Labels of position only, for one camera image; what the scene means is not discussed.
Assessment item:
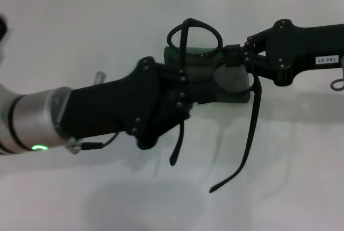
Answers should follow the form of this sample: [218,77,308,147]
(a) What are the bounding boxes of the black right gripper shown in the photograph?
[225,19,344,87]

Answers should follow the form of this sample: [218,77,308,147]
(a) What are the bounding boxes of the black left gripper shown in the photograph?
[57,56,216,151]

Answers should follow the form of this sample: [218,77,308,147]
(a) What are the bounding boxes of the green glasses case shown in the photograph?
[163,45,253,105]

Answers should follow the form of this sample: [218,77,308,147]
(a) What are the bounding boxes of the black glasses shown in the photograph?
[166,18,262,193]

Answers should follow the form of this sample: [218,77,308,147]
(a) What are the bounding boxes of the silver left gripper connector stub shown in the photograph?
[92,71,108,84]

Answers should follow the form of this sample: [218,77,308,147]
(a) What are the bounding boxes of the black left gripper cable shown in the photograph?
[66,131,120,156]

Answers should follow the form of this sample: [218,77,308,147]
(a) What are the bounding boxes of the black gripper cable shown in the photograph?
[66,131,120,156]
[330,56,344,91]

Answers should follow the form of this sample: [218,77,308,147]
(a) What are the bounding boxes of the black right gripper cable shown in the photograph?
[330,56,344,91]

